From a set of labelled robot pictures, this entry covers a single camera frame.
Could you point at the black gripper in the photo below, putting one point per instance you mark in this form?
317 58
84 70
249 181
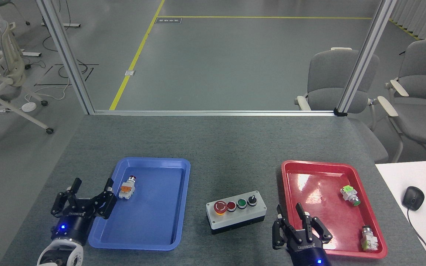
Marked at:
73 225
307 253

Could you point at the grey four-button control box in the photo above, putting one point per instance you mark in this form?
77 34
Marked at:
237 212

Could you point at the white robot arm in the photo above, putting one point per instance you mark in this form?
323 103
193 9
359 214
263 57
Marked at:
59 253

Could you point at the red plastic tray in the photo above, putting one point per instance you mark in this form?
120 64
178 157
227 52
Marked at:
331 218

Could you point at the blue plastic tray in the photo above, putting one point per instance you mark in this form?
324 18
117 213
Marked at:
150 214

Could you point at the white round floor device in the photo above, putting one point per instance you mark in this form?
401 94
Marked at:
29 107

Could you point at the black computer mouse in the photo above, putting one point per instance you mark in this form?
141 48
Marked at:
413 198

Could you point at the white side desk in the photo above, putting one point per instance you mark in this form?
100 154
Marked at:
412 173

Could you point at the silver floor socket plate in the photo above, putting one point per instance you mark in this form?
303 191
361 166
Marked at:
129 72

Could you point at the white office chair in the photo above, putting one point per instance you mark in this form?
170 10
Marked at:
11 74

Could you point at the grey armchair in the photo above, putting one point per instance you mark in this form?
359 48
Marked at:
423 92
329 77

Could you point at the white stand base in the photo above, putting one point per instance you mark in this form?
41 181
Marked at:
67 25
24 54

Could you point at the grey floor label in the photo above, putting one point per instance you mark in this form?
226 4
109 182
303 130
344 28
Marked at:
168 20

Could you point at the white curtain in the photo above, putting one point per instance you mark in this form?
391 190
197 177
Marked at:
423 14

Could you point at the red push button switch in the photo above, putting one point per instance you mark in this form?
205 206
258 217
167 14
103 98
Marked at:
128 187

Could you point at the green push button switch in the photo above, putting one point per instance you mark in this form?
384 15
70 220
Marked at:
369 239
350 194

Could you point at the black corner bracket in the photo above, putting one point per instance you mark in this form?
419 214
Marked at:
340 112

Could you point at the silver aluminium rail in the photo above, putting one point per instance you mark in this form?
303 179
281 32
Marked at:
213 112

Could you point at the silver aluminium post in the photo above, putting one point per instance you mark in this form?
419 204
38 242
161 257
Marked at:
67 59
366 55

